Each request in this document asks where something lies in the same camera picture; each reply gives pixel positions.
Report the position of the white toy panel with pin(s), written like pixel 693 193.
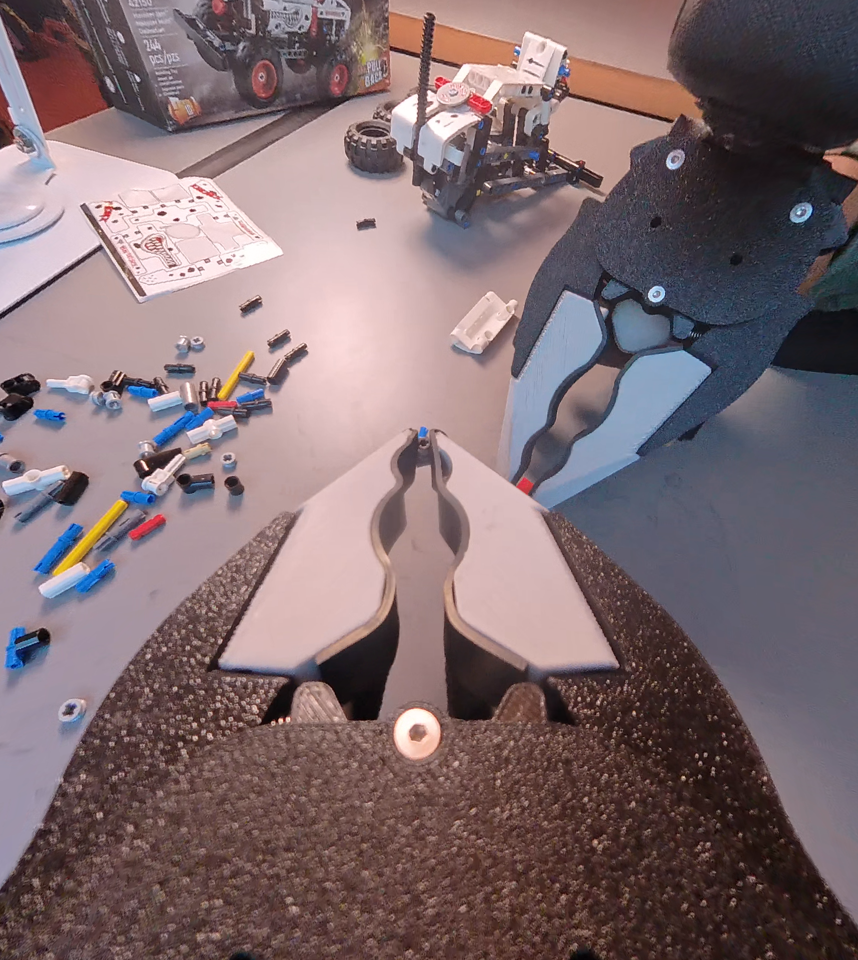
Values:
pixel 483 322

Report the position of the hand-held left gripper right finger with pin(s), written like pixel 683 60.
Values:
pixel 526 592

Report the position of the black desk divider strip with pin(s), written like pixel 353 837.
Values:
pixel 248 146

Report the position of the white book stand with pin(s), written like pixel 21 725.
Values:
pixel 61 195

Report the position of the dark grey toy connector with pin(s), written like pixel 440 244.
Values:
pixel 426 444

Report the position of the toy set cardboard box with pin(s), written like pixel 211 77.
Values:
pixel 158 75

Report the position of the toy sticker sheet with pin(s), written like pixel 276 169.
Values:
pixel 181 236

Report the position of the partly built toy truck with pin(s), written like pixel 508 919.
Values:
pixel 474 127

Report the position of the black toy tire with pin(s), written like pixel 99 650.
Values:
pixel 372 146
pixel 385 111

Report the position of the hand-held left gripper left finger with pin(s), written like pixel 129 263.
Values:
pixel 301 600

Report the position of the pile of small toy pieces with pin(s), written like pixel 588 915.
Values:
pixel 173 427

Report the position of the person's right hand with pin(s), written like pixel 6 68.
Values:
pixel 853 184

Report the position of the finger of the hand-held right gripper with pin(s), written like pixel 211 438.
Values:
pixel 654 405
pixel 549 375

